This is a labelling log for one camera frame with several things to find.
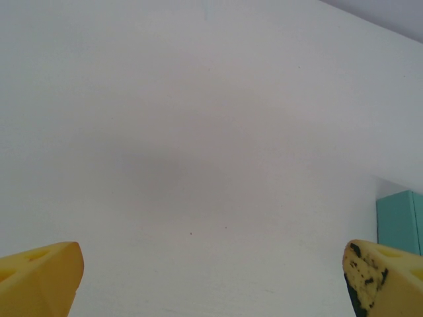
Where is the teal paper box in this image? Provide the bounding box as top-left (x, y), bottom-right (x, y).
top-left (375, 190), bottom-right (423, 257)

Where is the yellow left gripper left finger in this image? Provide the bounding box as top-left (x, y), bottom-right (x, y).
top-left (0, 241), bottom-right (85, 317)

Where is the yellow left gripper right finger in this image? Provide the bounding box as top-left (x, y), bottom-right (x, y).
top-left (342, 238), bottom-right (423, 317)

